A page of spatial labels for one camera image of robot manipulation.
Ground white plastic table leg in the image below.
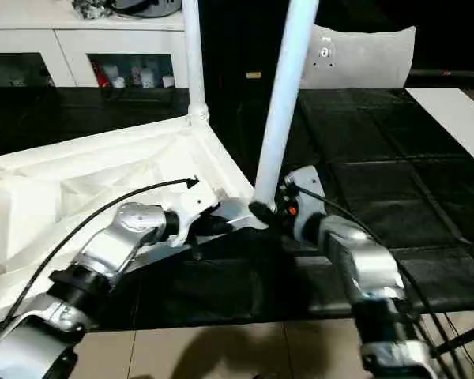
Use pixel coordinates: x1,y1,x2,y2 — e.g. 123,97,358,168
253,0,320,209
182,0,211,127

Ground white plastic table top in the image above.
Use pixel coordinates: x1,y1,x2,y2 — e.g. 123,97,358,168
0,114,271,328

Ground black table mat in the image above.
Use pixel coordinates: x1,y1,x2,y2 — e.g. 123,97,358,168
0,85,474,331

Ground grey cushion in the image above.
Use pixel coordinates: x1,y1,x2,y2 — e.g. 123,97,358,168
299,24,417,90

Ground white flat board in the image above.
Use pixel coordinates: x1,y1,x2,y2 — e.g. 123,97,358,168
404,87,474,174

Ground white glass-door cabinet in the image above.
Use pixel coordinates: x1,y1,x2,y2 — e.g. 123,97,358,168
0,0,192,90

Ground dark items on cabinet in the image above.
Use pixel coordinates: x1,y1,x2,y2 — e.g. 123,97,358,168
71,0,182,20

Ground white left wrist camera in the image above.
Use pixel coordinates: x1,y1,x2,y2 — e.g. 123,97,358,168
163,178,222,244

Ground black metal frame leg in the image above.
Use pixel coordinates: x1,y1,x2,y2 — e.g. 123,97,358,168
431,322,474,358

